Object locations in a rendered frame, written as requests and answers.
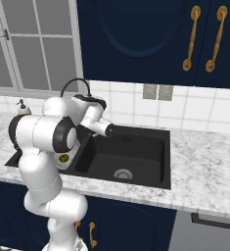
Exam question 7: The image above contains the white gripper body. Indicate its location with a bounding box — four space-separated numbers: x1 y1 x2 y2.
92 119 111 137

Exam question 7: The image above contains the white colander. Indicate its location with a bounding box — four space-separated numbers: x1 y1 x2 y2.
53 139 81 171

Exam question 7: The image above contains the black sink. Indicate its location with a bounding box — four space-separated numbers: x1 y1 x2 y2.
4 124 172 190

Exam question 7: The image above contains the silver sink drain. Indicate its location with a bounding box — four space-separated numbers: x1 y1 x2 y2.
113 168 134 181

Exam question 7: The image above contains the black arched faucet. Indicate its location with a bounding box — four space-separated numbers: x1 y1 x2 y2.
60 77 92 99

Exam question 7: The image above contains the white soap dispenser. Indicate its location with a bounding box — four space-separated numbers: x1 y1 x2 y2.
16 98 32 116

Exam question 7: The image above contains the grey framed window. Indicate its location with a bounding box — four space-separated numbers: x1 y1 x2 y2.
0 0 85 98

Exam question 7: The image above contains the navy base cupboard door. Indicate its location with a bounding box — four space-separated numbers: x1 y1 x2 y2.
81 195 178 251
0 178 61 251

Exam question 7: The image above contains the dark window latch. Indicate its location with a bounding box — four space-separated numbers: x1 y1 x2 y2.
1 28 11 41

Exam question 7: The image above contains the grey dishwasher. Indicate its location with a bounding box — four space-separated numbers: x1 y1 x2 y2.
167 209 230 251

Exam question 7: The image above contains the grey wall outlet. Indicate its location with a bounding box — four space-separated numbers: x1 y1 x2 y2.
142 83 159 100
158 84 174 102

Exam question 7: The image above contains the gold cupboard handle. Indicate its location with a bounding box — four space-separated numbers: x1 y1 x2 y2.
74 221 84 243
205 5 228 74
182 5 202 72
88 222 98 249

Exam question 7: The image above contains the dark dishwasher handle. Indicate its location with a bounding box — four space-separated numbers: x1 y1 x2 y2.
190 212 230 231

